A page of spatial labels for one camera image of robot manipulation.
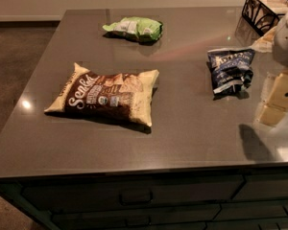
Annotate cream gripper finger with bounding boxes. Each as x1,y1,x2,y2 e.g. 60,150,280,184
258,105,285,127
267,68,288,111

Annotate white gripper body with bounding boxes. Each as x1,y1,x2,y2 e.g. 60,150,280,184
273,12,288,66

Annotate green rice chip bag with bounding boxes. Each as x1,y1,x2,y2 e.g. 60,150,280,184
103,16,163,42

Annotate blue chip bag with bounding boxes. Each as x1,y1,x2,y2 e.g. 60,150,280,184
207,48,255,96

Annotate brown and cream chip bag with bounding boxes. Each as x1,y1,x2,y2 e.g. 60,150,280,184
44,63,159,127

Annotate dark cabinet with drawers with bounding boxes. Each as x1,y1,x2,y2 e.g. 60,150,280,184
0,170,288,230

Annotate black wire basket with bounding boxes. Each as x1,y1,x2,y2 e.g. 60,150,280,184
242,0,288,35

